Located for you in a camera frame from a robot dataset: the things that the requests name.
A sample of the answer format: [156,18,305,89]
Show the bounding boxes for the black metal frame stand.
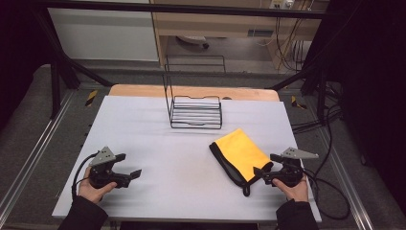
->
[32,9,115,120]
[269,12,344,127]

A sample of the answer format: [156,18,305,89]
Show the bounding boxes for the white power strip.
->
[269,0,295,11]

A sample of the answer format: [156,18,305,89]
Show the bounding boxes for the aluminium rail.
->
[0,90,77,219]
[318,126,375,230]

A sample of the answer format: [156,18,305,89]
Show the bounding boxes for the bundle of black cables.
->
[273,16,308,73]

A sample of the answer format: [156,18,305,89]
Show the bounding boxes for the black metal frame bar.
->
[32,1,333,20]

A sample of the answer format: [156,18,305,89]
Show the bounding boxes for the yellow cloth with black trim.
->
[209,127,275,197]

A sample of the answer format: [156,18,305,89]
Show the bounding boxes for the person's right hand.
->
[271,176,309,203]

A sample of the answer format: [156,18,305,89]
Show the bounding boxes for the yellow black tape marker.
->
[84,89,99,107]
[290,95,307,110]

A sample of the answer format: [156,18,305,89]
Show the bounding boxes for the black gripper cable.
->
[71,151,100,201]
[301,172,351,221]

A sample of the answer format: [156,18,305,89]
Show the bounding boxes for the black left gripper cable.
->
[71,151,100,201]

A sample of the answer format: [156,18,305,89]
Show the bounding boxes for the black floor cables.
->
[291,80,344,135]

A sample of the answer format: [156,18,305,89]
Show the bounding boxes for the black wire rack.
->
[161,54,227,130]

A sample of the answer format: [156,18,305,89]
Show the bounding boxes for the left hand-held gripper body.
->
[88,146,132,190]

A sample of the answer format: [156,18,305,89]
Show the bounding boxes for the white chair base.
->
[174,34,211,50]

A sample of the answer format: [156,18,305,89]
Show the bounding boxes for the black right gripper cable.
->
[301,172,351,221]

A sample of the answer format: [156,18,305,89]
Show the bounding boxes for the person's left hand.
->
[78,166,118,205]

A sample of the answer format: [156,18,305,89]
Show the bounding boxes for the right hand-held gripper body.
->
[263,147,320,189]

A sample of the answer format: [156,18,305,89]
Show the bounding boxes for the white cabinet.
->
[47,7,160,62]

